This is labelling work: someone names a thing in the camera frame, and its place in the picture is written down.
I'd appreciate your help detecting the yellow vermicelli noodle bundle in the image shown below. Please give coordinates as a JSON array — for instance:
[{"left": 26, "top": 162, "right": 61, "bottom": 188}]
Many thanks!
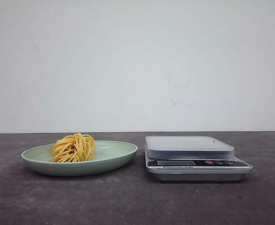
[{"left": 50, "top": 133, "right": 96, "bottom": 163}]

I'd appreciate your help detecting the light green plate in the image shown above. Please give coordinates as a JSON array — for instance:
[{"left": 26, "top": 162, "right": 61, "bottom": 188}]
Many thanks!
[{"left": 21, "top": 141, "right": 138, "bottom": 176}]

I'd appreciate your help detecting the silver digital kitchen scale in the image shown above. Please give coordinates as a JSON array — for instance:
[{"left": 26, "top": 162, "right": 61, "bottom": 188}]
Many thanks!
[{"left": 145, "top": 136, "right": 253, "bottom": 182}]

